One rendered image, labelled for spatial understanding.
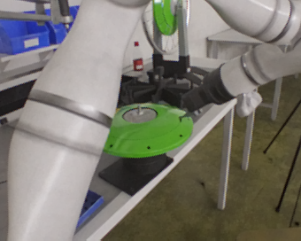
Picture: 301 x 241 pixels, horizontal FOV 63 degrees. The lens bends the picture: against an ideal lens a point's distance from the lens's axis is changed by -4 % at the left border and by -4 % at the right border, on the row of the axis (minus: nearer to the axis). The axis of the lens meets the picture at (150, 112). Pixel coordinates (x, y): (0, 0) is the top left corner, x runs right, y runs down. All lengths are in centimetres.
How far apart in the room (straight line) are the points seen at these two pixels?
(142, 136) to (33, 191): 45
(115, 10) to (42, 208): 24
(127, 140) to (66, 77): 43
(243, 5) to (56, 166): 29
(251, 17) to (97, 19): 20
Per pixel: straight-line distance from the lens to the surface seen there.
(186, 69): 142
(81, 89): 24
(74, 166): 24
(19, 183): 25
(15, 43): 125
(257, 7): 37
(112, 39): 31
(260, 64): 48
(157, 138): 65
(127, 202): 72
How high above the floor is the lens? 141
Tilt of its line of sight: 25 degrees down
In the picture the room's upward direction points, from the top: 4 degrees counter-clockwise
